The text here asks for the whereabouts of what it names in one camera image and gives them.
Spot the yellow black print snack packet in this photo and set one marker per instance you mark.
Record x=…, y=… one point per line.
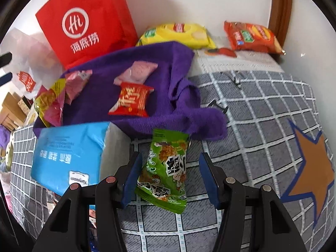
x=48, y=97

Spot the green snack packet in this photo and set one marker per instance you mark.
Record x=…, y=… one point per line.
x=162, y=168

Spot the brown wooden door frame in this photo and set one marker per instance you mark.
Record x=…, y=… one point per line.
x=281, y=5

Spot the red paper bag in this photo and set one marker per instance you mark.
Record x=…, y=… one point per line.
x=105, y=10

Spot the white plastic bag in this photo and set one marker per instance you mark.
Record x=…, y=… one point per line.
x=31, y=57

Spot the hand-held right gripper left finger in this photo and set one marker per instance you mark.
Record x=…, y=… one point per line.
x=131, y=181

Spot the grey checked blanket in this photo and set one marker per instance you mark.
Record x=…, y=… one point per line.
x=249, y=110

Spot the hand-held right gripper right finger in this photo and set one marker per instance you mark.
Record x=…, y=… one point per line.
x=210, y=181

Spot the orange chips bag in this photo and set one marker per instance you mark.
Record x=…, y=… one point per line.
x=252, y=36

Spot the small flat red packet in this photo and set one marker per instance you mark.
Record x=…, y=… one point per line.
x=223, y=52

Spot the wooden headboard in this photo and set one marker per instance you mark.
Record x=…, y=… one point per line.
x=10, y=102

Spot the purple cloth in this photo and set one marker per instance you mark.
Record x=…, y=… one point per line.
x=162, y=84

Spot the white quilted mattress pad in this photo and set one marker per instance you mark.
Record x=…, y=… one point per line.
x=249, y=63

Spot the blue tissue pack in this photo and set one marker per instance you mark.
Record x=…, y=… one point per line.
x=65, y=149

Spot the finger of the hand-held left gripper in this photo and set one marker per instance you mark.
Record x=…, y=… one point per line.
x=5, y=59
x=5, y=78

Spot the red snack packet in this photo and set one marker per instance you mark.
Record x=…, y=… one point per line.
x=131, y=99

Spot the yellow chips bag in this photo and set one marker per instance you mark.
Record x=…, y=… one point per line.
x=173, y=35

